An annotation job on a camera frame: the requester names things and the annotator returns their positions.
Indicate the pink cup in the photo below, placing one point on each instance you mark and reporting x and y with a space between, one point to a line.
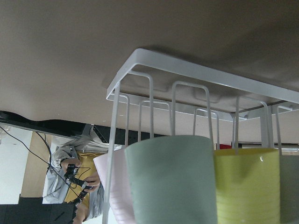
120 194

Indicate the grey cup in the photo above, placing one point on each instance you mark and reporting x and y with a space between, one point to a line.
289 188

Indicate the yellow cup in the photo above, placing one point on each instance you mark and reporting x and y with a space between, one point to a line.
247 186

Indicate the white wire cup rack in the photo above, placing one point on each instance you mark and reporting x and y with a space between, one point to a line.
289 99

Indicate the seated person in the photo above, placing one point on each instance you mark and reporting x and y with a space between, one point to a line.
73 177

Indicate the green cup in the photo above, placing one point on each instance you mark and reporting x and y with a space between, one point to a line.
172 180

